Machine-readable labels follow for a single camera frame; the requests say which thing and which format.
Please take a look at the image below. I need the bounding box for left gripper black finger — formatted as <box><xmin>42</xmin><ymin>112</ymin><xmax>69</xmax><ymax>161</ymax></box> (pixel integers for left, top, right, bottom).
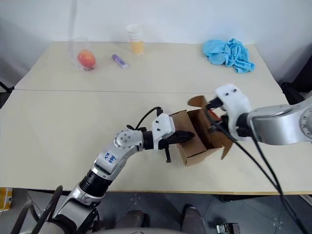
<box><xmin>172</xmin><ymin>136</ymin><xmax>193</xmax><ymax>145</ymax></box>
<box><xmin>174</xmin><ymin>130</ymin><xmax>195</xmax><ymax>138</ymax></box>

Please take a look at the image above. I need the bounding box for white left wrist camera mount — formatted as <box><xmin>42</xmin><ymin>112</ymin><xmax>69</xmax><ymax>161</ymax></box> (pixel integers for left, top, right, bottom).
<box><xmin>151</xmin><ymin>113</ymin><xmax>176</xmax><ymax>151</ymax></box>

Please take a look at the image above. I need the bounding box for brown cardboard box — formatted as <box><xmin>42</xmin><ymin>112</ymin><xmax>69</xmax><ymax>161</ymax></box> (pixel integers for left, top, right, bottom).
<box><xmin>169</xmin><ymin>95</ymin><xmax>234</xmax><ymax>167</ymax></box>

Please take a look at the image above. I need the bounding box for dark rounded shape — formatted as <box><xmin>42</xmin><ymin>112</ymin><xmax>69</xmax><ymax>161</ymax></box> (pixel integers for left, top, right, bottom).
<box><xmin>123</xmin><ymin>209</ymin><xmax>149</xmax><ymax>230</ymax></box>
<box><xmin>181</xmin><ymin>203</ymin><xmax>205</xmax><ymax>232</ymax></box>

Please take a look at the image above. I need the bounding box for black office chair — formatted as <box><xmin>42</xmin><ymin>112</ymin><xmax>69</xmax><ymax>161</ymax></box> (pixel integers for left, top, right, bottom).
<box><xmin>280</xmin><ymin>55</ymin><xmax>312</xmax><ymax>105</ymax></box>

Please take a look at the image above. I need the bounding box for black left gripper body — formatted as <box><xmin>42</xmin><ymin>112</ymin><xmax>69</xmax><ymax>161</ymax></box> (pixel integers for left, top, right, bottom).
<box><xmin>158</xmin><ymin>136</ymin><xmax>177</xmax><ymax>164</ymax></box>

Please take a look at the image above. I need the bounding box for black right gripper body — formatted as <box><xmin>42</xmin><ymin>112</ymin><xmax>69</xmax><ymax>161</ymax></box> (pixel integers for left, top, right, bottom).
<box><xmin>214</xmin><ymin>114</ymin><xmax>232</xmax><ymax>134</ymax></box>

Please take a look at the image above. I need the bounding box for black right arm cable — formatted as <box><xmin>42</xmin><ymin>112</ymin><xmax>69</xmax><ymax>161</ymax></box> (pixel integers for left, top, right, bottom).
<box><xmin>206</xmin><ymin>97</ymin><xmax>308</xmax><ymax>234</ymax></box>

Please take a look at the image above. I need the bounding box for purple and white marker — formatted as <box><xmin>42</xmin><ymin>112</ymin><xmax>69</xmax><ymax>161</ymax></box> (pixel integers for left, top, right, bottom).
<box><xmin>112</xmin><ymin>54</ymin><xmax>129</xmax><ymax>69</ymax></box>

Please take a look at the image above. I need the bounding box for yellow carton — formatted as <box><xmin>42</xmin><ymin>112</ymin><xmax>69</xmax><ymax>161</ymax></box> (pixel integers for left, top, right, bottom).
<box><xmin>0</xmin><ymin>187</ymin><xmax>13</xmax><ymax>211</ymax></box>

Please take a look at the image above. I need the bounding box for red orange apple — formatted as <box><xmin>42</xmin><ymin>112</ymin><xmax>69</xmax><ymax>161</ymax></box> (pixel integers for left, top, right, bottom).
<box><xmin>78</xmin><ymin>49</ymin><xmax>96</xmax><ymax>68</ymax></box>

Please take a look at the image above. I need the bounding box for crumpled light blue cloth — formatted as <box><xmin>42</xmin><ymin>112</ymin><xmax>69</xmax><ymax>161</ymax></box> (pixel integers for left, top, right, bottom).
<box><xmin>202</xmin><ymin>38</ymin><xmax>255</xmax><ymax>74</ymax></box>

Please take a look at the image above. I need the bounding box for metal bracket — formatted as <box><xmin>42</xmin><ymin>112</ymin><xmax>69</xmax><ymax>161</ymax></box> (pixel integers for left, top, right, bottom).
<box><xmin>216</xmin><ymin>222</ymin><xmax>241</xmax><ymax>234</ymax></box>

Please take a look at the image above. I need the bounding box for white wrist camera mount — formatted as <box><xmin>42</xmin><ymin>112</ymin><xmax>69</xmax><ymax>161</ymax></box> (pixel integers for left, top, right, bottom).
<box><xmin>214</xmin><ymin>83</ymin><xmax>252</xmax><ymax>141</ymax></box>
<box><xmin>151</xmin><ymin>113</ymin><xmax>176</xmax><ymax>151</ymax></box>

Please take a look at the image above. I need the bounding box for white paper cup stack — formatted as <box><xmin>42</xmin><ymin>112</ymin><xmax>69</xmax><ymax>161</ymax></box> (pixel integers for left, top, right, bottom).
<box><xmin>126</xmin><ymin>24</ymin><xmax>143</xmax><ymax>44</ymax></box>

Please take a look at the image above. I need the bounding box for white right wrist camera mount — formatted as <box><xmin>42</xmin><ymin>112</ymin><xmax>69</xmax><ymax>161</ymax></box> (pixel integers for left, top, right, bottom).
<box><xmin>214</xmin><ymin>83</ymin><xmax>252</xmax><ymax>141</ymax></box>

